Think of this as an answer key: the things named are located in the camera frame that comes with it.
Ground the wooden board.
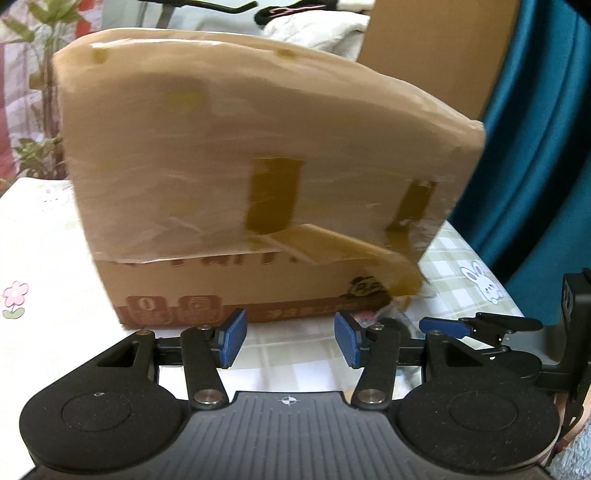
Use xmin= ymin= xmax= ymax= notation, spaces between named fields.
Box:
xmin=358 ymin=0 xmax=522 ymax=123

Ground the black exercise bike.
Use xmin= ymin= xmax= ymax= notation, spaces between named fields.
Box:
xmin=139 ymin=0 xmax=259 ymax=31

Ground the checkered tablecloth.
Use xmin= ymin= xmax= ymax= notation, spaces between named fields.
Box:
xmin=0 ymin=178 xmax=527 ymax=402

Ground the taped cardboard box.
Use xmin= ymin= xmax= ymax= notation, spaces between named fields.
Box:
xmin=52 ymin=27 xmax=488 ymax=330

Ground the teal curtain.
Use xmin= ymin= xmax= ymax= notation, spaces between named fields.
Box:
xmin=450 ymin=0 xmax=591 ymax=319

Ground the white quilted blanket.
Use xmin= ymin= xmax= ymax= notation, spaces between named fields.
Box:
xmin=263 ymin=11 xmax=372 ymax=63

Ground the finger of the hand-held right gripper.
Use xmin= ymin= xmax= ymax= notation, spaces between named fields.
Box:
xmin=462 ymin=345 xmax=541 ymax=383
xmin=419 ymin=313 xmax=544 ymax=347

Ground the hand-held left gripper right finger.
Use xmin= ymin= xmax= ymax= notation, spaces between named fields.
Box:
xmin=333 ymin=311 xmax=467 ymax=411

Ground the red printed backdrop cloth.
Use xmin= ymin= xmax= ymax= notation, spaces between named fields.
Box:
xmin=0 ymin=0 xmax=112 ymax=181

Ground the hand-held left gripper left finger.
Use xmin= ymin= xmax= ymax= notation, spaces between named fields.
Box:
xmin=95 ymin=308 xmax=247 ymax=411

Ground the black garment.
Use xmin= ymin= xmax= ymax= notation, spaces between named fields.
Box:
xmin=254 ymin=0 xmax=342 ymax=26

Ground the person's right hand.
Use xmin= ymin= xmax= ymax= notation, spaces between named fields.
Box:
xmin=549 ymin=415 xmax=591 ymax=480

